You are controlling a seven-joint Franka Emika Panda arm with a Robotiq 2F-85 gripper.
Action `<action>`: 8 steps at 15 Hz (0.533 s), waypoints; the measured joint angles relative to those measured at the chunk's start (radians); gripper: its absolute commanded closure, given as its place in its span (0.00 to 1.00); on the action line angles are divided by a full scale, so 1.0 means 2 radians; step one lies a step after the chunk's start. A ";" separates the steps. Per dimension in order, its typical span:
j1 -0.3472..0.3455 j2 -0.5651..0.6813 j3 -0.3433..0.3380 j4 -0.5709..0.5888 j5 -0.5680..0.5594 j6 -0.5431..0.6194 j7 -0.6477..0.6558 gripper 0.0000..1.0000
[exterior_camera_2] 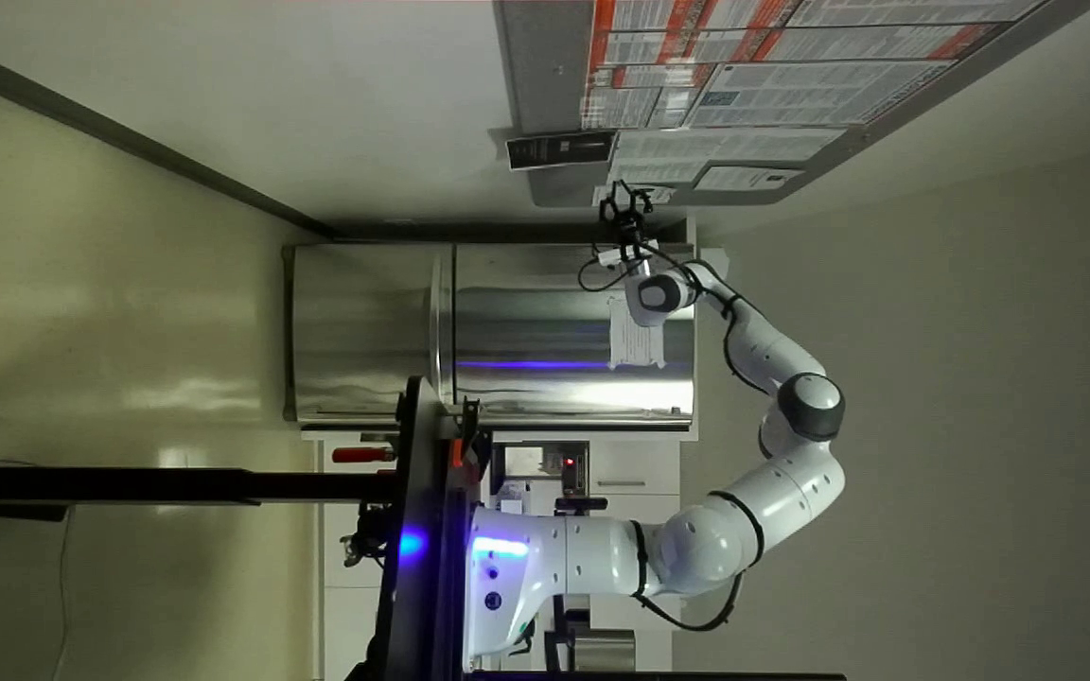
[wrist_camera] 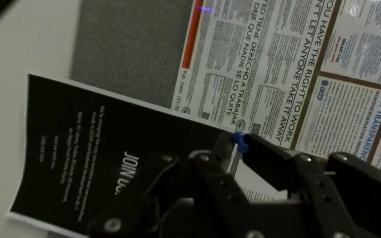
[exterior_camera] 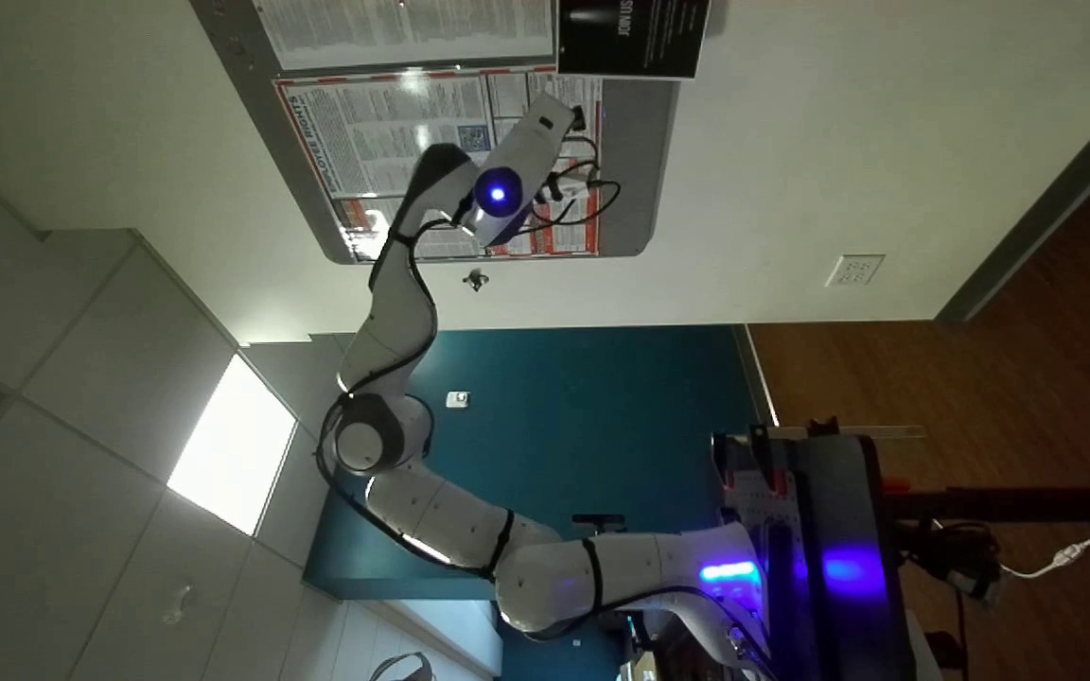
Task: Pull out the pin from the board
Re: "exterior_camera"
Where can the small black T-shaped bracket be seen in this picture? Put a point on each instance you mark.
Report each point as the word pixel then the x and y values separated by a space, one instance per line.
pixel 599 518

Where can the black microwave oven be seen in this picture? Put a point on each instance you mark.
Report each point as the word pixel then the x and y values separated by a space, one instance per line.
pixel 633 35

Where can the red-bordered sheet with glare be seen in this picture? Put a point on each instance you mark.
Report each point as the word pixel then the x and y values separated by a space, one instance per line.
pixel 360 220

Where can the column of small red-bordered notices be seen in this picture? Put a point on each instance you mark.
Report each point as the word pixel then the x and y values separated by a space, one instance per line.
pixel 582 101

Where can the ceiling sprinkler head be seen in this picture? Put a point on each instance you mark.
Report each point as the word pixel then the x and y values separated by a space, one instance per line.
pixel 174 605

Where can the white wall outlet plate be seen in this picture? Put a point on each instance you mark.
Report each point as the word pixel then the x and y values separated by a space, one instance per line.
pixel 854 271

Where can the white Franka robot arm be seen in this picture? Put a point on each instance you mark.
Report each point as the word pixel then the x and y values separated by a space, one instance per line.
pixel 434 505

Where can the grey door frame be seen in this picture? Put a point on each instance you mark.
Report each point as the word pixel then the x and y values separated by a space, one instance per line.
pixel 1049 193

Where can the black stand pole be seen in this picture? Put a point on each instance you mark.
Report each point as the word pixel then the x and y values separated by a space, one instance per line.
pixel 1023 505

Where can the black camera on stand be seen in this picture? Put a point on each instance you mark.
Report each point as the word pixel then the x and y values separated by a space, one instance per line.
pixel 957 559

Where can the small white wall switch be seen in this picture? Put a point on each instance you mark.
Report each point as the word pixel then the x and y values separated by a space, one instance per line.
pixel 455 400

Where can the large white text poster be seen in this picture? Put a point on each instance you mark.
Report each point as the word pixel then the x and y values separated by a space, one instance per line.
pixel 406 30

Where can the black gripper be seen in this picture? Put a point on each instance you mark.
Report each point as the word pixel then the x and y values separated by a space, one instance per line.
pixel 556 185

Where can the small black wall fixture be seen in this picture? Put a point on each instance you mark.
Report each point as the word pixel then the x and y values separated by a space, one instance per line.
pixel 475 276

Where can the bright ceiling light panel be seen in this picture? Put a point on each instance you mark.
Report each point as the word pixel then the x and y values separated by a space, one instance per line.
pixel 230 445

